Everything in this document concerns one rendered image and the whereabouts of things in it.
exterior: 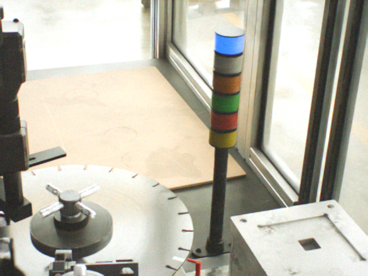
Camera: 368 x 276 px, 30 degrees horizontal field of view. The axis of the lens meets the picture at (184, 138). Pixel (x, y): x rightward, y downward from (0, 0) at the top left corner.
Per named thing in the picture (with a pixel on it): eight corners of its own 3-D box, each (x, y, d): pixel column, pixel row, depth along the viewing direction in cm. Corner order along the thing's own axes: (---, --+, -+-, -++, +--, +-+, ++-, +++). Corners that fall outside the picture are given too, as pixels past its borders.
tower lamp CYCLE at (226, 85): (234, 81, 109) (235, 63, 108) (245, 92, 106) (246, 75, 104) (207, 84, 108) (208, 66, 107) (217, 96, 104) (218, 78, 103)
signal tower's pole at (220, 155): (218, 245, 123) (226, 138, 113) (223, 253, 122) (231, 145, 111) (206, 247, 123) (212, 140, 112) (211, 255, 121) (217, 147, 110)
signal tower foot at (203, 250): (233, 240, 125) (234, 228, 124) (241, 252, 122) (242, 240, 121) (188, 248, 122) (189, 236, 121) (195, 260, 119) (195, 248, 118)
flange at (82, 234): (64, 265, 86) (63, 249, 85) (13, 226, 93) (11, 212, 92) (130, 229, 93) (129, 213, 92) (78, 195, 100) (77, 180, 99)
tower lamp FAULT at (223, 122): (231, 116, 112) (232, 100, 111) (241, 129, 109) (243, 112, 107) (205, 120, 111) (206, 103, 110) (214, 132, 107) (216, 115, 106)
